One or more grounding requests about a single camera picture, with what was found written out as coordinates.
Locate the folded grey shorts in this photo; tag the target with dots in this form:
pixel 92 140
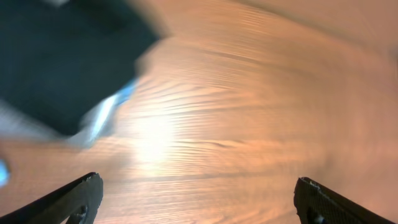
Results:
pixel 97 123

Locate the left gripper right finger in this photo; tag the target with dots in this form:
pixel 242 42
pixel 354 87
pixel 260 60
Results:
pixel 317 204

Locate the folded blue garment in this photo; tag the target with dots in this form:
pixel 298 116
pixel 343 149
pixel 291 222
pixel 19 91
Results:
pixel 124 94

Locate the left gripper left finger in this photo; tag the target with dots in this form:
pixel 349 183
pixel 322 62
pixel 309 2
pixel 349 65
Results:
pixel 77 202

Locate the light blue printed t-shirt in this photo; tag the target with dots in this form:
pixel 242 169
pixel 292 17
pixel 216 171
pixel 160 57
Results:
pixel 4 173

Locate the black t-shirt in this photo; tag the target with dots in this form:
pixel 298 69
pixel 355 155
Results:
pixel 58 62

